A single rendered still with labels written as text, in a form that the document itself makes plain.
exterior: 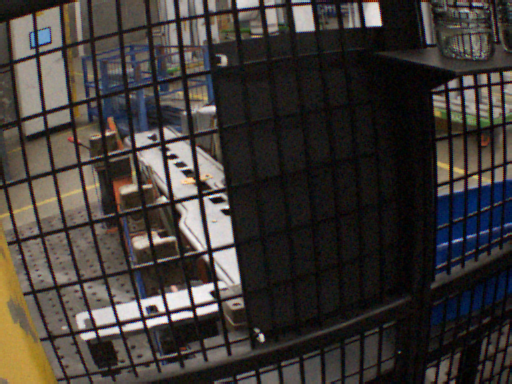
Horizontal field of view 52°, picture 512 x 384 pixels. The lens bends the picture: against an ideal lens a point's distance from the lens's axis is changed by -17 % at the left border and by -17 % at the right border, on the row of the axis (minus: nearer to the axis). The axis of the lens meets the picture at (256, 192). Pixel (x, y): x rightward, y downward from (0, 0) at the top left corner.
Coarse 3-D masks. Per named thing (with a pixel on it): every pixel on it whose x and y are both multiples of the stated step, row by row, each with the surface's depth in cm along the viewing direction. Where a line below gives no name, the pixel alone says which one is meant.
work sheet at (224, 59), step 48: (288, 48) 54; (336, 48) 55; (240, 96) 53; (288, 96) 55; (336, 96) 57; (384, 96) 59; (240, 144) 55; (288, 144) 56; (336, 144) 58; (384, 144) 60; (240, 192) 56; (384, 192) 62; (336, 240) 61; (384, 240) 63; (288, 288) 61; (336, 288) 63
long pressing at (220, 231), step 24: (144, 144) 206; (168, 144) 201; (192, 168) 173; (216, 168) 170; (192, 192) 154; (192, 216) 139; (216, 216) 137; (192, 240) 127; (216, 240) 125; (216, 264) 115
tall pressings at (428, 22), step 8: (424, 8) 529; (424, 16) 533; (432, 16) 550; (424, 24) 536; (432, 24) 553; (432, 32) 538; (432, 40) 541; (432, 48) 544; (456, 80) 530; (464, 80) 515; (472, 80) 506; (480, 80) 504; (440, 88) 573; (480, 88) 507; (456, 96) 534; (464, 96) 521; (472, 96) 512; (480, 96) 510
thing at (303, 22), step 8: (296, 0) 494; (304, 0) 490; (296, 8) 499; (304, 8) 492; (296, 16) 503; (304, 16) 494; (312, 16) 498; (296, 24) 507; (304, 24) 497; (312, 24) 500
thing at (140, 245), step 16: (144, 240) 117; (160, 240) 117; (144, 256) 116; (160, 256) 117; (144, 272) 117; (160, 272) 119; (176, 272) 120; (144, 288) 119; (160, 336) 125; (160, 352) 124
